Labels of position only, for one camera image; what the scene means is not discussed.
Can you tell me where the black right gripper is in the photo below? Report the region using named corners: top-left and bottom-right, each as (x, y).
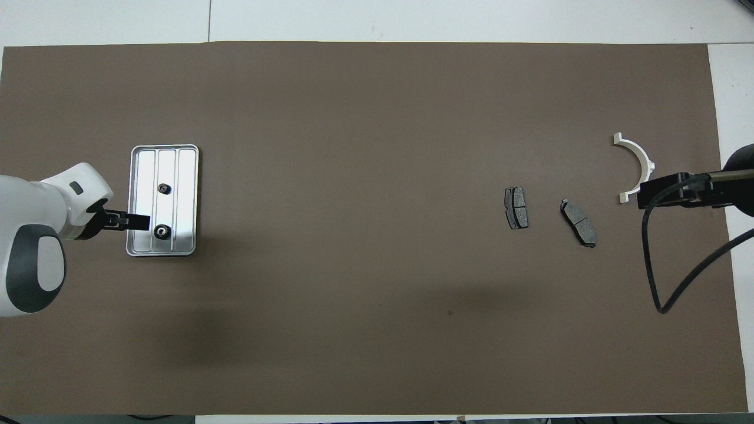
top-left (637, 171), bottom-right (725, 210)

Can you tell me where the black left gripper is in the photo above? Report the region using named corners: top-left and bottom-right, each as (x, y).
top-left (93, 203), bottom-right (150, 236)

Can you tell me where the silver metal tray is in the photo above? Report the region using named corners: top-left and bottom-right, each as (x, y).
top-left (125, 144), bottom-right (200, 257)

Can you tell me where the curved dark brake pad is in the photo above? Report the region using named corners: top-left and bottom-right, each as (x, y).
top-left (560, 198), bottom-right (597, 249)

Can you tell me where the rectangular dark brake pad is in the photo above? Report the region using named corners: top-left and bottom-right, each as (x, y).
top-left (504, 187), bottom-right (529, 230)

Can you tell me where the brown table mat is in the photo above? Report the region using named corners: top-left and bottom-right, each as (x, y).
top-left (0, 41), bottom-right (749, 416)

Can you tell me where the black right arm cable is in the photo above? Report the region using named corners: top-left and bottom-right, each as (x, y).
top-left (641, 177), bottom-right (754, 314)

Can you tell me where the white semicircular bracket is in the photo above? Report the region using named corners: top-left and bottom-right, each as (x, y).
top-left (613, 132), bottom-right (656, 205)

